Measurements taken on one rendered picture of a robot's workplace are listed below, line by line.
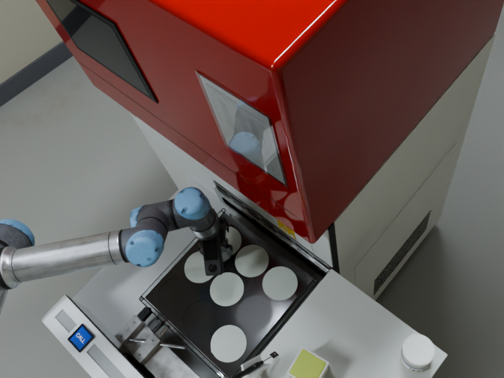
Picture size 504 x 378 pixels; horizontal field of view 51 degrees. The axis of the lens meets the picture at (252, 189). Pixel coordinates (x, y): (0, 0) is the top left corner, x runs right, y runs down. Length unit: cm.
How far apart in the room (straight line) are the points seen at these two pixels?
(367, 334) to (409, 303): 105
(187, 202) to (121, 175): 174
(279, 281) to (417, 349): 43
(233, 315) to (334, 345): 30
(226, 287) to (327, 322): 31
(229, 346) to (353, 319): 34
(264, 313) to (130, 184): 158
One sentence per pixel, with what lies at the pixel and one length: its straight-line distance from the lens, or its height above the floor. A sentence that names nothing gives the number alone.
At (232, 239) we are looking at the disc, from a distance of 160.
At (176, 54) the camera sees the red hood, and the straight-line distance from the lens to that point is 91.
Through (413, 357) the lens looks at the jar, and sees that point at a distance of 130.
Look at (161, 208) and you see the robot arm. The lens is 129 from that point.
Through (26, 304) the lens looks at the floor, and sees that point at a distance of 290.
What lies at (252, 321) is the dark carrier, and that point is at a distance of 151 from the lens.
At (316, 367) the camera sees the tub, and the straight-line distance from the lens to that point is 132.
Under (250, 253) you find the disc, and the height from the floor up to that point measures 90.
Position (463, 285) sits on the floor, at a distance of 249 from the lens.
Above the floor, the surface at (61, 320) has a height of 96.
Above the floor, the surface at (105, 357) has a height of 96.
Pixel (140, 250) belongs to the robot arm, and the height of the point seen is 134.
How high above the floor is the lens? 233
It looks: 60 degrees down
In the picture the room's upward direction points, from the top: 21 degrees counter-clockwise
